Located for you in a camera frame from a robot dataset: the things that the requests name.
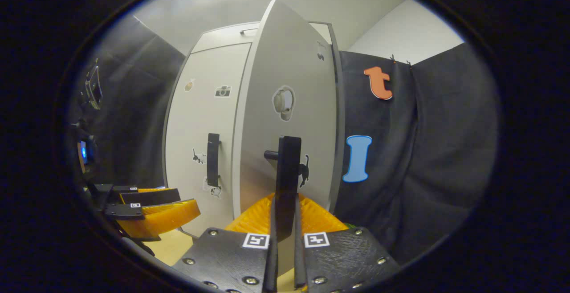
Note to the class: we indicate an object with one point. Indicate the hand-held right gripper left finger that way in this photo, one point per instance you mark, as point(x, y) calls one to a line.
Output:
point(270, 262)

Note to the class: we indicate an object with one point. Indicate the white double-door shoe cabinet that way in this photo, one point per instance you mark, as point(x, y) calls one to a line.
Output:
point(340, 128)

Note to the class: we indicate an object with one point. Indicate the white cabinet door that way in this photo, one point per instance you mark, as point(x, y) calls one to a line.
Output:
point(289, 61)
point(200, 128)

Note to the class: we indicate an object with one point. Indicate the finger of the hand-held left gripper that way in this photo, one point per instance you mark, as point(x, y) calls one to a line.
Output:
point(164, 217)
point(151, 196)

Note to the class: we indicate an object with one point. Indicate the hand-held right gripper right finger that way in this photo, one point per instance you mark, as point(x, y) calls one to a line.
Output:
point(299, 262)

